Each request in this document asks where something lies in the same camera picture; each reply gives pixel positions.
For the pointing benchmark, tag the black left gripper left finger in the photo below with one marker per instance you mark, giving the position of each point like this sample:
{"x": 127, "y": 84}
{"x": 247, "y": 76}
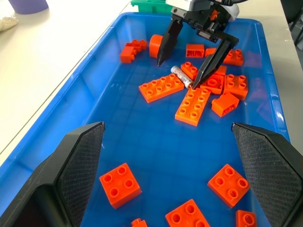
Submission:
{"x": 47, "y": 184}

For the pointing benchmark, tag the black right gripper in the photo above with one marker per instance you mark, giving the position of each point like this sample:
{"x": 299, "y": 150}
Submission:
{"x": 203, "y": 21}

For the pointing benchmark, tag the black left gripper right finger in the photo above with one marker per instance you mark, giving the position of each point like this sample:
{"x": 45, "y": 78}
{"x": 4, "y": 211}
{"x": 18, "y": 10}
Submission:
{"x": 272, "y": 170}

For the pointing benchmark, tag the green plastic bin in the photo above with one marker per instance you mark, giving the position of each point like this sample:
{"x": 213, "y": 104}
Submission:
{"x": 151, "y": 7}

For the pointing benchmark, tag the blue plastic bin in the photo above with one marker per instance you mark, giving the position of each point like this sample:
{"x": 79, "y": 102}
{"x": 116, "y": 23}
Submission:
{"x": 142, "y": 146}

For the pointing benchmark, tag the orange ribbed building brick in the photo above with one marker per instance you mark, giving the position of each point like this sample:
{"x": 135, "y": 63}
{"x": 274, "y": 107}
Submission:
{"x": 195, "y": 50}

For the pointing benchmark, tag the orange small building brick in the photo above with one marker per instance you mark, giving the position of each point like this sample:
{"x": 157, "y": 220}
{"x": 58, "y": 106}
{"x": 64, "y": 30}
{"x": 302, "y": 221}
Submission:
{"x": 222, "y": 70}
{"x": 246, "y": 218}
{"x": 209, "y": 52}
{"x": 127, "y": 55}
{"x": 139, "y": 223}
{"x": 189, "y": 69}

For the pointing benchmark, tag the silver cylindrical battery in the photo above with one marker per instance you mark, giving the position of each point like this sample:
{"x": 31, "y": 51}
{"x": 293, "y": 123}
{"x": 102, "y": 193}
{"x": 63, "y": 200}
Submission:
{"x": 181, "y": 75}

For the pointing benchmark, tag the orange round cylinder brick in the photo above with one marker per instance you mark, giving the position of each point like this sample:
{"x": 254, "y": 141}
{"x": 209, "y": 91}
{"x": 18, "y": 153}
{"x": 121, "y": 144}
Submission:
{"x": 155, "y": 46}

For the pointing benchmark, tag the orange hollow building brick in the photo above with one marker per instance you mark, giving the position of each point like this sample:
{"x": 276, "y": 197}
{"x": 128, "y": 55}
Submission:
{"x": 214, "y": 84}
{"x": 225, "y": 104}

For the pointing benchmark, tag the orange four-stud building brick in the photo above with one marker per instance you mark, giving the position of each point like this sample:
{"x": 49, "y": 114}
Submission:
{"x": 185, "y": 215}
{"x": 119, "y": 184}
{"x": 235, "y": 58}
{"x": 236, "y": 86}
{"x": 228, "y": 185}

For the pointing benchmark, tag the orange eight-stud flat brick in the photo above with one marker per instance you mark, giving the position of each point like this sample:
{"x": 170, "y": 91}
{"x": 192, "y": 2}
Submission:
{"x": 161, "y": 88}
{"x": 193, "y": 106}

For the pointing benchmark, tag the orange studded building brick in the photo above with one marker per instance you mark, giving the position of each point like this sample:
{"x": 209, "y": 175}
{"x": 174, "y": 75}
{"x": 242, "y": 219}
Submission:
{"x": 137, "y": 45}

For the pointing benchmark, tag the dark chair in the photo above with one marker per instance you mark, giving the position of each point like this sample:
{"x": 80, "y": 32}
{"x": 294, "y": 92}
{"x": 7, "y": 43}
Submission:
{"x": 296, "y": 14}

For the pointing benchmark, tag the white fluffy cloth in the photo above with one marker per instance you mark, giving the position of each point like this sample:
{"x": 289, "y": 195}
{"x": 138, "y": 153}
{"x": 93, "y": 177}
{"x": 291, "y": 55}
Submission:
{"x": 7, "y": 23}

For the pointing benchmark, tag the purple container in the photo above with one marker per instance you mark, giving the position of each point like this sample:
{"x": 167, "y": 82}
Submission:
{"x": 28, "y": 6}

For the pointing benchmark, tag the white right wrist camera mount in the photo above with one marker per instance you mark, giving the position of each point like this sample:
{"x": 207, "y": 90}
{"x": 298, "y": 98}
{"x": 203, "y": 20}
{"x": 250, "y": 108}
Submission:
{"x": 182, "y": 3}

